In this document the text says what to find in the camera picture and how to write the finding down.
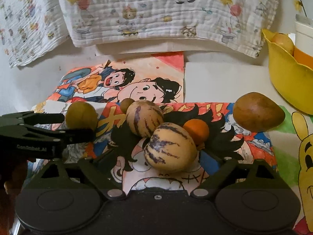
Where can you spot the white printed muslin cloth right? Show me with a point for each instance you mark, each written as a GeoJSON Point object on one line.
{"type": "Point", "coordinates": [236, 24]}

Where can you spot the yellow plastic bowl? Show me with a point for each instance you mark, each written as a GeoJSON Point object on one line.
{"type": "Point", "coordinates": [291, 79]}

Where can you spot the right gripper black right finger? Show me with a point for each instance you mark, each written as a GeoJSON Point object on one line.
{"type": "Point", "coordinates": [231, 174]}

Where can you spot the pale fruit in bowl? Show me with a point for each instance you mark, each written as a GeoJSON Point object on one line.
{"type": "Point", "coordinates": [284, 41]}

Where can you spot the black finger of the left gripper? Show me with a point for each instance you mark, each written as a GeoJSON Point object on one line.
{"type": "Point", "coordinates": [30, 142]}
{"type": "Point", "coordinates": [31, 118]}

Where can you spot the small brown round fruit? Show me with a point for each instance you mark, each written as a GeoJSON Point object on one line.
{"type": "Point", "coordinates": [125, 104]}

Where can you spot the brown oval sapodilla fruit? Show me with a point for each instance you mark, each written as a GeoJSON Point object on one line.
{"type": "Point", "coordinates": [257, 113]}

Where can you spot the striped pepino melon rear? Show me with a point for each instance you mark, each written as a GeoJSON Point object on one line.
{"type": "Point", "coordinates": [143, 117]}

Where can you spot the white printed muslin cloth left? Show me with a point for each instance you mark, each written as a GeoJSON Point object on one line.
{"type": "Point", "coordinates": [30, 29]}

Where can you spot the small orange fruit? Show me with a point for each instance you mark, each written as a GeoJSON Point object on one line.
{"type": "Point", "coordinates": [198, 130]}

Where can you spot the white printed muslin cloth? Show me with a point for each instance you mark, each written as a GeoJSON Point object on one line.
{"type": "Point", "coordinates": [236, 24]}
{"type": "Point", "coordinates": [30, 29]}

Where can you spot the green-brown round pear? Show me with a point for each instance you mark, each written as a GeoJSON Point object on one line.
{"type": "Point", "coordinates": [81, 115]}

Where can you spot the white plastic jar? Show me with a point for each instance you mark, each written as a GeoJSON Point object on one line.
{"type": "Point", "coordinates": [304, 34]}

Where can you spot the colourful cartoon drawing mat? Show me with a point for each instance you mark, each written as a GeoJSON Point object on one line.
{"type": "Point", "coordinates": [156, 79]}

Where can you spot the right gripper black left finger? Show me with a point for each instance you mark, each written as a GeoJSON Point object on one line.
{"type": "Point", "coordinates": [75, 181]}

